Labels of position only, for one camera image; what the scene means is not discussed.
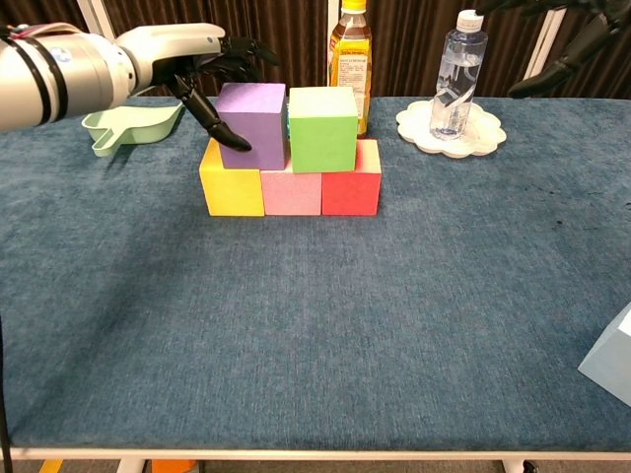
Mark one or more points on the blue fabric table cover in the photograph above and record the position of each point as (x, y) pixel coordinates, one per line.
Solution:
(296, 320)

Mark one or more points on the mint green plastic dustpan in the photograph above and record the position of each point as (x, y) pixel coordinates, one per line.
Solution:
(133, 133)

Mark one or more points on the red foam cube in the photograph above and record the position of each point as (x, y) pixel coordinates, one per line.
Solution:
(352, 194)

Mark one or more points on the orange plastic item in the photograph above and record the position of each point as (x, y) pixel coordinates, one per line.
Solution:
(172, 466)

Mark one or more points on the clear water bottle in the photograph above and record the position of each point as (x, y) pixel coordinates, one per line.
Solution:
(456, 74)

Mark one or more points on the purple foam cube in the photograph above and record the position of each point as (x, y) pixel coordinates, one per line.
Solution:
(261, 123)

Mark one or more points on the light blue foam cube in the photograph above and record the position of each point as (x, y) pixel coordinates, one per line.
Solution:
(611, 364)

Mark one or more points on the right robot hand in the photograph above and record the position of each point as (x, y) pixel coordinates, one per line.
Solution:
(557, 66)

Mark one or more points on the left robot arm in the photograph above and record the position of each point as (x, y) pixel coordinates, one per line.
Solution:
(49, 79)

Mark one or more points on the white table frame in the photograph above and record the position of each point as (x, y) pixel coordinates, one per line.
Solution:
(296, 454)

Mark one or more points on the yellow tea bottle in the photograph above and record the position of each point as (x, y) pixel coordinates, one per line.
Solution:
(350, 49)

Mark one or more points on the white scalloped plate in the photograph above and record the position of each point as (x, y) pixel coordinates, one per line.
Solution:
(485, 133)

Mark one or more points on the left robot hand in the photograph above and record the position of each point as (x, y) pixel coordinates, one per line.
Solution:
(167, 49)

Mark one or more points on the yellow foam cube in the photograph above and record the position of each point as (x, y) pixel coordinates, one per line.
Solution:
(231, 194)

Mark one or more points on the white partition post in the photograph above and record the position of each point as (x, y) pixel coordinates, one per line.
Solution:
(542, 49)
(93, 12)

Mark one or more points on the pink foam cube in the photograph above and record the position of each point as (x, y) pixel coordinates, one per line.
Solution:
(291, 194)

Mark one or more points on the green foam cube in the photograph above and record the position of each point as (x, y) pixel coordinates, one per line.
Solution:
(323, 143)

